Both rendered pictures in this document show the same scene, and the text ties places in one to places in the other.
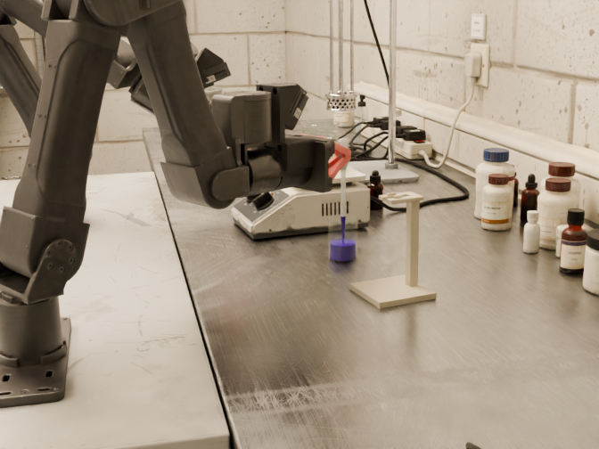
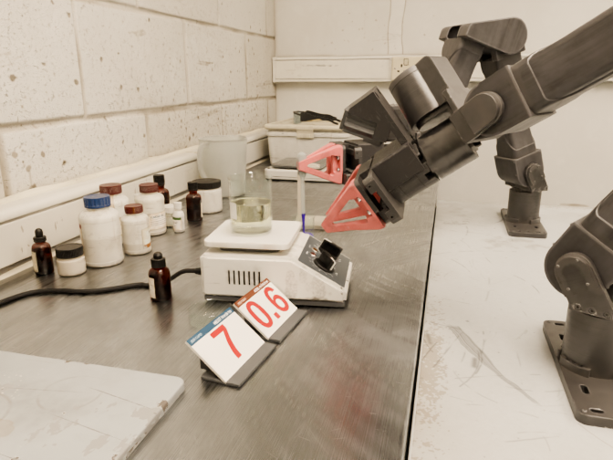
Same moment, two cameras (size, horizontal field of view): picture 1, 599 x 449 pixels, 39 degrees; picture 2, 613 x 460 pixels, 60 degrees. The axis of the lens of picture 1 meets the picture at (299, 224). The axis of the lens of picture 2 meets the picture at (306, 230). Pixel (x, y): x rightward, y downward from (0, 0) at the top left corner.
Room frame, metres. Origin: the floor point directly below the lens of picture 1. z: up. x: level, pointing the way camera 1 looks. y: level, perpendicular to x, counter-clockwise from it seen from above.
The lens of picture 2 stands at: (1.97, 0.37, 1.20)
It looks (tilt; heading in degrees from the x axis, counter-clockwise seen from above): 16 degrees down; 207
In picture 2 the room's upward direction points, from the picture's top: straight up
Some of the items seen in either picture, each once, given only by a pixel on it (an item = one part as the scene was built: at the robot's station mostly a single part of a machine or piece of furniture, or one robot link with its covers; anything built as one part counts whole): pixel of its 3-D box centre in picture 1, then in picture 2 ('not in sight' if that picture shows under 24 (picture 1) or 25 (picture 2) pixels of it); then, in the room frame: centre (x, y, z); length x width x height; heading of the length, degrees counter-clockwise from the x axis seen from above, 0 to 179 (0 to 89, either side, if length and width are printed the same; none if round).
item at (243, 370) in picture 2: not in sight; (233, 344); (1.55, 0.06, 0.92); 0.09 x 0.06 x 0.04; 6
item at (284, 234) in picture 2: (319, 174); (255, 233); (1.35, -0.03, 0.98); 0.12 x 0.12 x 0.01; 19
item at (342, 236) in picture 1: (342, 238); (303, 232); (1.15, -0.06, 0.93); 0.04 x 0.04 x 0.06
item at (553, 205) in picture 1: (556, 213); (150, 208); (1.20, -0.38, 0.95); 0.06 x 0.06 x 0.10
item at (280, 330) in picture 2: not in sight; (272, 308); (1.45, 0.05, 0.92); 0.09 x 0.06 x 0.04; 6
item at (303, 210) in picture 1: (305, 201); (273, 262); (1.34, -0.01, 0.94); 0.22 x 0.13 x 0.08; 109
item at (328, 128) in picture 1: (321, 148); (251, 204); (1.36, -0.04, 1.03); 0.07 x 0.06 x 0.08; 17
